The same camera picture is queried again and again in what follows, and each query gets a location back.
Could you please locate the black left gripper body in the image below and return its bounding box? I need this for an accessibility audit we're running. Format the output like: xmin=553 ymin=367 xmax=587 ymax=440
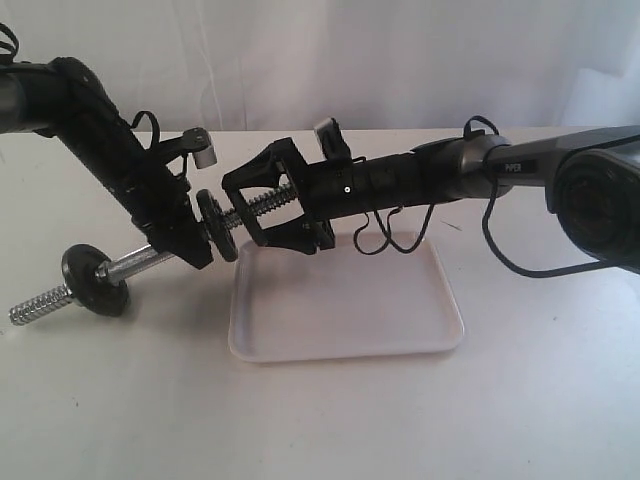
xmin=132 ymin=165 xmax=213 ymax=270

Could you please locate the white rectangular plastic tray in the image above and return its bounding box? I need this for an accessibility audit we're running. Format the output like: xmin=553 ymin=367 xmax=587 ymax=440
xmin=228 ymin=234 xmax=464 ymax=364

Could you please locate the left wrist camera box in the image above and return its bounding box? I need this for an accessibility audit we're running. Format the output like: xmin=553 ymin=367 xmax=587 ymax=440
xmin=182 ymin=127 xmax=217 ymax=170

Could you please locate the black weight plate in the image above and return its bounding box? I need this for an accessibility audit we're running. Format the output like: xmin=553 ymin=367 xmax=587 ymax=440
xmin=232 ymin=191 xmax=265 ymax=246

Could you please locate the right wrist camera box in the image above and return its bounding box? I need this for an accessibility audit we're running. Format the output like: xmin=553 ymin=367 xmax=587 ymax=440
xmin=314 ymin=117 xmax=352 ymax=161

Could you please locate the black plate bar end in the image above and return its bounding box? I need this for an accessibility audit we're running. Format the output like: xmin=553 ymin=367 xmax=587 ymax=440
xmin=196 ymin=189 xmax=238 ymax=262

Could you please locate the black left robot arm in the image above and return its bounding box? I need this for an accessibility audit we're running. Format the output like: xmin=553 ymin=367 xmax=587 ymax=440
xmin=1 ymin=57 xmax=216 ymax=269

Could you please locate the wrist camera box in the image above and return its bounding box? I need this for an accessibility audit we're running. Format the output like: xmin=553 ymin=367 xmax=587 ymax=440
xmin=314 ymin=117 xmax=352 ymax=161
xmin=182 ymin=127 xmax=217 ymax=170

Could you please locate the chrome threaded dumbbell bar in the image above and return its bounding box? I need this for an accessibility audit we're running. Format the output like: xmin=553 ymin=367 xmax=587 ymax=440
xmin=8 ymin=185 xmax=301 ymax=329

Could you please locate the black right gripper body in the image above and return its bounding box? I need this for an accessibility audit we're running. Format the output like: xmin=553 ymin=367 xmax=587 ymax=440
xmin=282 ymin=142 xmax=364 ymax=250

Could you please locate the white backdrop curtain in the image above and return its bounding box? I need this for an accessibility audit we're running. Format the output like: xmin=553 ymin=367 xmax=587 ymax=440
xmin=1 ymin=1 xmax=639 ymax=131

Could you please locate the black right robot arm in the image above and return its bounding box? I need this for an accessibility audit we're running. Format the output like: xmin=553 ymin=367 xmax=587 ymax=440
xmin=222 ymin=122 xmax=639 ymax=278

